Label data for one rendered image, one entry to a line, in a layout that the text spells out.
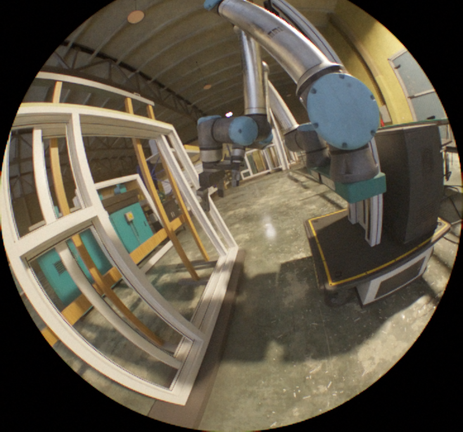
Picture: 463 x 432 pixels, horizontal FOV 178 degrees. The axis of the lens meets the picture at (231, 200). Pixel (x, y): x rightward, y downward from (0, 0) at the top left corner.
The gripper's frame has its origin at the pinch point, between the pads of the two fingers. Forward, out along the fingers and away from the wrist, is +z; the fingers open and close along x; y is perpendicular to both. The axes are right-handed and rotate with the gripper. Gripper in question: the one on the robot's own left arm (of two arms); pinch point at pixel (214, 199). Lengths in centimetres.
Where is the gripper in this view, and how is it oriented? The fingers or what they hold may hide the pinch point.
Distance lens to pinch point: 64.4
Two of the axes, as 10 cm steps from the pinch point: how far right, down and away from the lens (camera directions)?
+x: -3.9, 4.4, -8.1
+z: 0.2, 8.8, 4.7
